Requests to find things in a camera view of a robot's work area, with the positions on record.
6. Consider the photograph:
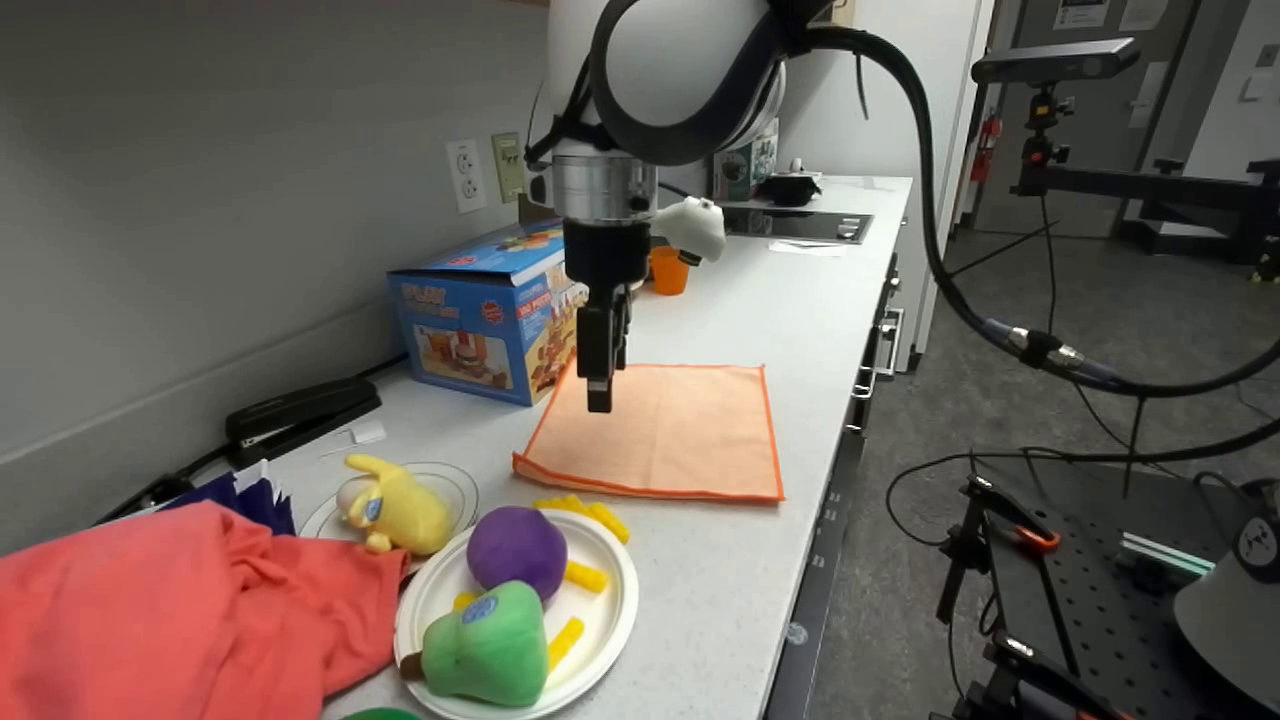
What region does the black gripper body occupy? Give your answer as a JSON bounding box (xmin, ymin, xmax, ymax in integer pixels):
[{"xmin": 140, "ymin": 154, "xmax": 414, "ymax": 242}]
[{"xmin": 558, "ymin": 216, "xmax": 657, "ymax": 323}]

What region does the orange towel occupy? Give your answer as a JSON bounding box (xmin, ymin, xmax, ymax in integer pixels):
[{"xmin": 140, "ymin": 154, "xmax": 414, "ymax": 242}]
[{"xmin": 508, "ymin": 362, "xmax": 790, "ymax": 508}]

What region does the orange cup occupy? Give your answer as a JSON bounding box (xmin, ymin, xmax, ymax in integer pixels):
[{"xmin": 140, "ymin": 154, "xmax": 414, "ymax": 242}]
[{"xmin": 645, "ymin": 246, "xmax": 696, "ymax": 301}]

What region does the blue toy food set box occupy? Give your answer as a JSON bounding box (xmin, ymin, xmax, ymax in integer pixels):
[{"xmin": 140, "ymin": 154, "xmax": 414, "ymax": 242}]
[{"xmin": 390, "ymin": 220, "xmax": 593, "ymax": 413}]

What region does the black flat panel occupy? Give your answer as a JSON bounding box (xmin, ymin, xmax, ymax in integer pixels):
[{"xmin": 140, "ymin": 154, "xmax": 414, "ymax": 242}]
[{"xmin": 725, "ymin": 206, "xmax": 876, "ymax": 248}]

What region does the small black appliance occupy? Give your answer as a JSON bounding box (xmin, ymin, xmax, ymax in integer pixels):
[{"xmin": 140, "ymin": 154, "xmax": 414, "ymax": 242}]
[{"xmin": 755, "ymin": 162, "xmax": 825, "ymax": 207}]

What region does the purple plush ball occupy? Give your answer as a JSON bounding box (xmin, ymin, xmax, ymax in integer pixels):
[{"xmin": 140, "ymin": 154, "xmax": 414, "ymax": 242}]
[{"xmin": 466, "ymin": 505, "xmax": 572, "ymax": 605}]

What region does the yellow plush toy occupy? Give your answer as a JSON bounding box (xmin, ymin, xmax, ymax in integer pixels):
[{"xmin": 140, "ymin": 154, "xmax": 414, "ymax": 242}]
[{"xmin": 338, "ymin": 454, "xmax": 466, "ymax": 560}]

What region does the white paper plate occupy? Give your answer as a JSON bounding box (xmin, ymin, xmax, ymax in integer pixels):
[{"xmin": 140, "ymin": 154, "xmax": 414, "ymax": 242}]
[{"xmin": 394, "ymin": 508, "xmax": 645, "ymax": 720}]

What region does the black stapler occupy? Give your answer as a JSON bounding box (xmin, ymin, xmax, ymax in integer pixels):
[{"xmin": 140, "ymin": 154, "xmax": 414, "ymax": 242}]
[{"xmin": 221, "ymin": 378, "xmax": 386, "ymax": 472}]

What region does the green plush pear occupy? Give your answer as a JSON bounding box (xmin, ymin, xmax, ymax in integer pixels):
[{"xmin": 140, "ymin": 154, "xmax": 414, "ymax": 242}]
[{"xmin": 396, "ymin": 582, "xmax": 554, "ymax": 713}]

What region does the counter base cabinet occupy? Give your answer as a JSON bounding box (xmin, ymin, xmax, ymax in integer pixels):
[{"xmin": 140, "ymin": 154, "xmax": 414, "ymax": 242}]
[{"xmin": 766, "ymin": 253, "xmax": 926, "ymax": 720}]

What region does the dark blue foil bag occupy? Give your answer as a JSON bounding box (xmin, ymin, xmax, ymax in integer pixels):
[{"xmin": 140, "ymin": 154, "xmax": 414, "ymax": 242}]
[{"xmin": 164, "ymin": 456, "xmax": 299, "ymax": 538}]

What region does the red fire extinguisher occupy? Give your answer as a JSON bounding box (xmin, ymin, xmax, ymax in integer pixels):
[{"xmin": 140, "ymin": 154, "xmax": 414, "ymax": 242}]
[{"xmin": 976, "ymin": 112, "xmax": 1010, "ymax": 188}]

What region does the coral red cloth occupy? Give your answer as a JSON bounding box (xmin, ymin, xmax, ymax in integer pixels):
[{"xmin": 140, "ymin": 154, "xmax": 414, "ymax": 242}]
[{"xmin": 0, "ymin": 496, "xmax": 414, "ymax": 720}]

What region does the black perforated table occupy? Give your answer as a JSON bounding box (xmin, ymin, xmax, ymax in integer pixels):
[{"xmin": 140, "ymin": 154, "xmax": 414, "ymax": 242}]
[{"xmin": 976, "ymin": 456, "xmax": 1280, "ymax": 720}]

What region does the teal stick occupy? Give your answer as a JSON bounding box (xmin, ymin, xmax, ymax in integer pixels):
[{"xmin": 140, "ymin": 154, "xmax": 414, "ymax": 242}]
[{"xmin": 1115, "ymin": 530, "xmax": 1222, "ymax": 582}]

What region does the grey round base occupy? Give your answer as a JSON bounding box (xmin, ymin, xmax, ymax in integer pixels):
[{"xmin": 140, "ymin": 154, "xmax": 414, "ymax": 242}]
[{"xmin": 1172, "ymin": 478, "xmax": 1280, "ymax": 716}]

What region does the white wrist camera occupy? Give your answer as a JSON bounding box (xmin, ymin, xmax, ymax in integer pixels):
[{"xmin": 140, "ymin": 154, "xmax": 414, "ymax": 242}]
[{"xmin": 650, "ymin": 193, "xmax": 731, "ymax": 266}]

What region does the beige wall plate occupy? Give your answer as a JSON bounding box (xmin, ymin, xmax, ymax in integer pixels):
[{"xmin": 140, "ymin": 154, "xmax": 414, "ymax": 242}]
[{"xmin": 487, "ymin": 129, "xmax": 532, "ymax": 207}]

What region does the white wall outlet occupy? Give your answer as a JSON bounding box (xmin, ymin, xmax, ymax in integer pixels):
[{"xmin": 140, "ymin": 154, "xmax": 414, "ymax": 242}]
[{"xmin": 445, "ymin": 138, "xmax": 495, "ymax": 216}]

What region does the thick black cable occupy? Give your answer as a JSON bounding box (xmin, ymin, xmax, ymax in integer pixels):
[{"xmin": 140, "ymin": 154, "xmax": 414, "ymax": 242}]
[{"xmin": 785, "ymin": 16, "xmax": 1280, "ymax": 401}]

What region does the black clamp orange handle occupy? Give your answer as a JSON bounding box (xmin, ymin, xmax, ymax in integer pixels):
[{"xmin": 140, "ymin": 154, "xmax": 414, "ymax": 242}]
[{"xmin": 936, "ymin": 472, "xmax": 1067, "ymax": 628}]

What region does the black stereo camera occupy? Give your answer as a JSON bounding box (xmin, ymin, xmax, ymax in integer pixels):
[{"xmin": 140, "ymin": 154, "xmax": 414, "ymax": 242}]
[{"xmin": 967, "ymin": 34, "xmax": 1145, "ymax": 94}]

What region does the black camera stand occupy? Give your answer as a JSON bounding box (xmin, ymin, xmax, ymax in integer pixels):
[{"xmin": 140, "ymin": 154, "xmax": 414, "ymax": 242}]
[{"xmin": 1017, "ymin": 76, "xmax": 1280, "ymax": 275}]

